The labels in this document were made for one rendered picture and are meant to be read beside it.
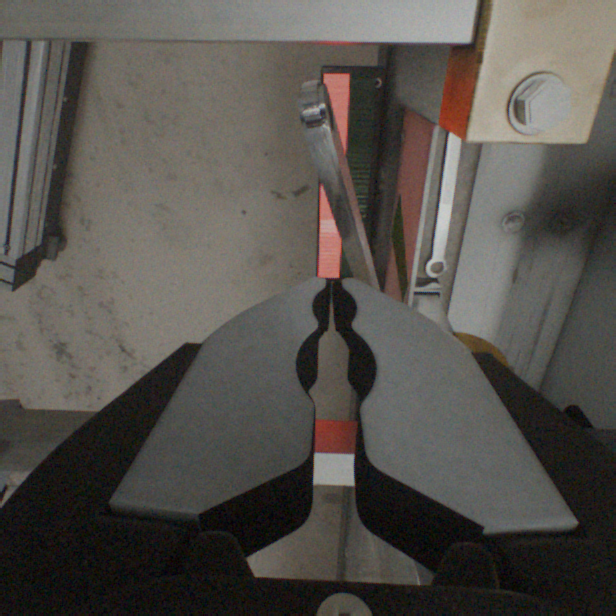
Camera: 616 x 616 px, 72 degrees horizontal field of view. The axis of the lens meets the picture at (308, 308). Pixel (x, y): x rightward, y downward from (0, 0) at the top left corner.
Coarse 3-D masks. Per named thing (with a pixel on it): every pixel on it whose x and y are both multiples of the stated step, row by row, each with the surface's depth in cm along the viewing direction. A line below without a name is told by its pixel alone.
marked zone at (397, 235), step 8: (400, 200) 32; (400, 208) 31; (400, 216) 31; (400, 224) 31; (392, 232) 35; (400, 232) 31; (392, 240) 35; (400, 240) 31; (400, 248) 31; (400, 256) 31; (400, 264) 31; (400, 272) 31; (400, 280) 30; (400, 288) 30
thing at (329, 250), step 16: (336, 80) 30; (336, 96) 31; (336, 112) 31; (320, 208) 35; (320, 224) 36; (320, 240) 37; (336, 240) 36; (320, 256) 37; (336, 256) 37; (320, 272) 38; (336, 272) 38
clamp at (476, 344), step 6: (456, 336) 26; (462, 336) 26; (468, 336) 26; (474, 336) 26; (462, 342) 25; (468, 342) 25; (474, 342) 25; (480, 342) 25; (486, 342) 25; (474, 348) 25; (480, 348) 25; (486, 348) 25; (492, 348) 25; (492, 354) 24; (498, 354) 24; (504, 360) 24; (510, 366) 25
